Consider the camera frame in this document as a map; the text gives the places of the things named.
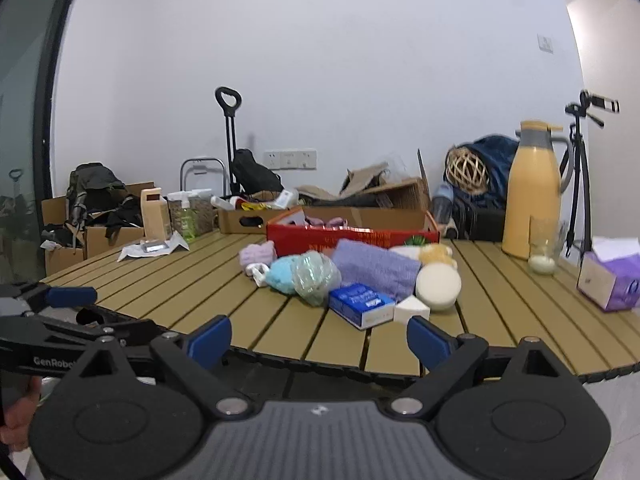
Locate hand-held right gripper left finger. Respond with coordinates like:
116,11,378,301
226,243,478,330
62,314,253,417

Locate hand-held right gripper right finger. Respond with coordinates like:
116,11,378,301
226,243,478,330
390,316,573,417

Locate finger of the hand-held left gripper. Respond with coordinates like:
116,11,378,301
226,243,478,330
27,310,162,347
0,284,99,316

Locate white wedge makeup sponge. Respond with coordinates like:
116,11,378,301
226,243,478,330
393,295,431,324

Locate round white powder puff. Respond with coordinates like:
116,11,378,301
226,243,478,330
415,263,462,311

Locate small blue packet box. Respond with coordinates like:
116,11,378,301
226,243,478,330
328,283,396,330

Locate yellow plush toy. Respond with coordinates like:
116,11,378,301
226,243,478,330
419,243,459,271

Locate purple knitted pouch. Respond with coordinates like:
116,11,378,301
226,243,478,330
331,239,422,304

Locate light blue plush toy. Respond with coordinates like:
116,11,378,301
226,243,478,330
264,255,302,295

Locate lilac fuzzy cloth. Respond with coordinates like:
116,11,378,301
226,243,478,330
239,241,277,276

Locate clear bag with green sponge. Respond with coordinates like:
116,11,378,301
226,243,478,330
291,251,343,307

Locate red cardboard box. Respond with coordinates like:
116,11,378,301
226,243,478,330
266,205,441,259

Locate person's left hand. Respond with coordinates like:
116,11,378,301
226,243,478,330
0,377,43,453

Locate large cardboard box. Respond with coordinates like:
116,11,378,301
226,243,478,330
41,181,156,277

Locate black clothes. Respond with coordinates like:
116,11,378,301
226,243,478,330
89,196,147,241

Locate white paper sheet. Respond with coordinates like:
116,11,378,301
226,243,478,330
118,233,191,263

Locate dark green backpack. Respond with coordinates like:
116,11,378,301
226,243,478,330
66,162,129,227

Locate beige tall carton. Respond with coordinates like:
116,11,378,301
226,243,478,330
140,187,173,241

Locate green pump bottle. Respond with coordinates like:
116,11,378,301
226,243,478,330
178,191,200,244

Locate brown cardboard tray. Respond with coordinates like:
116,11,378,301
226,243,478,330
218,204,312,235

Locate clear container white lid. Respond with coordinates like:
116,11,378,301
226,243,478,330
167,188,219,237

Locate blue grey water bottle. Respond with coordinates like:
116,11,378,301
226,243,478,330
432,184,457,232

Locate glass with white candle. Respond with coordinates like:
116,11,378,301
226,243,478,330
528,215,567,276

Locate pile of flattened cardboard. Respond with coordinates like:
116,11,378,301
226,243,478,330
297,149,432,211

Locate small white box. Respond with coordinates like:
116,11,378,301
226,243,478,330
271,188,300,210

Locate black trolley bag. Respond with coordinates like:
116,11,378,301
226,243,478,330
232,148,284,195

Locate metal folding stool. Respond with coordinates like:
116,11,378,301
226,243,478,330
179,158,227,197

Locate beige felt bag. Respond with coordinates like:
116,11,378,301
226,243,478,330
341,162,392,196

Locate wicker ball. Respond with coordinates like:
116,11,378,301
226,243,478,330
445,145,490,194

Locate yellow thermos jug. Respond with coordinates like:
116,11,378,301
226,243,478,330
501,120,571,260

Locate purple tissue box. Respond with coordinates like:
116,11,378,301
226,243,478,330
576,236,640,312

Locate glass sliding door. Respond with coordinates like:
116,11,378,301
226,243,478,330
0,0,83,283

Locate black tripod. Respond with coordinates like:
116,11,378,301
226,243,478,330
564,102,604,262

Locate white wall outlet panel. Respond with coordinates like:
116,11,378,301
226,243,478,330
263,148,318,170

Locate black trolley handle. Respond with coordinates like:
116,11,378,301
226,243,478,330
215,86,245,197

